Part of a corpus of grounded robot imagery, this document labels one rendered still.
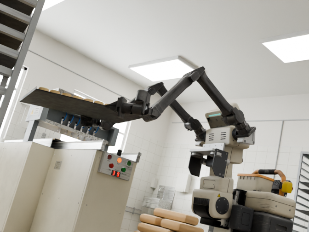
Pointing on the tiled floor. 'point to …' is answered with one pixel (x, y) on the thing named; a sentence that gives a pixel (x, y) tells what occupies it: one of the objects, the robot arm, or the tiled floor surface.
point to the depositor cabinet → (21, 182)
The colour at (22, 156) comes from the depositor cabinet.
